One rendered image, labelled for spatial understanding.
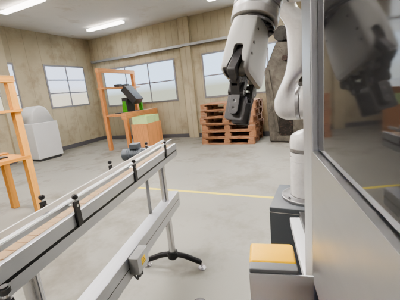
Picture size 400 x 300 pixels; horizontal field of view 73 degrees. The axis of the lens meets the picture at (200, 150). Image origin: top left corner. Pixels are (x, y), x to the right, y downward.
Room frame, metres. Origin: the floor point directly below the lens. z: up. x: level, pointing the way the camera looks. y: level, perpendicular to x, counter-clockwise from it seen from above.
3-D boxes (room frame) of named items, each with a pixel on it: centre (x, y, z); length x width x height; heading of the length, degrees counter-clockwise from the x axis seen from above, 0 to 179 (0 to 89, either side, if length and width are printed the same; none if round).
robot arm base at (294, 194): (0.98, -0.40, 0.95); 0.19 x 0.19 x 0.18
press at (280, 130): (6.05, -2.25, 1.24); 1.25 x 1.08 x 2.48; 64
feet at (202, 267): (1.84, 0.29, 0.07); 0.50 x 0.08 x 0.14; 77
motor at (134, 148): (2.01, 0.45, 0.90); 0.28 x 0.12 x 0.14; 77
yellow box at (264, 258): (0.39, -0.10, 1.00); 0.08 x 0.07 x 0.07; 167
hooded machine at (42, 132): (6.91, 4.04, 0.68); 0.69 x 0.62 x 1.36; 154
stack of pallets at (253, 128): (6.76, -0.89, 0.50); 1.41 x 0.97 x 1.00; 64
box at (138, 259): (1.22, 0.36, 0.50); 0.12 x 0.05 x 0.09; 167
